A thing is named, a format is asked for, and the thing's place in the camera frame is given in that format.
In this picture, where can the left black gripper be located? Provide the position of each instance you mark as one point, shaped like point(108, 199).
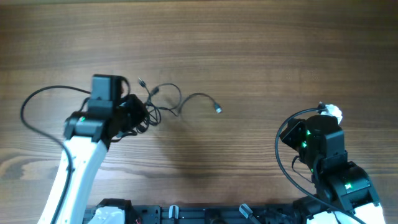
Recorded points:
point(137, 109)

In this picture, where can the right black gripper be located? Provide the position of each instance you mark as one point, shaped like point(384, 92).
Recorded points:
point(292, 131)

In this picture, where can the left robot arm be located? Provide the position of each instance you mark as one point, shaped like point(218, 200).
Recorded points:
point(88, 134)

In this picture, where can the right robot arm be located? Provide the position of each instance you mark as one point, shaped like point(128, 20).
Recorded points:
point(344, 191)

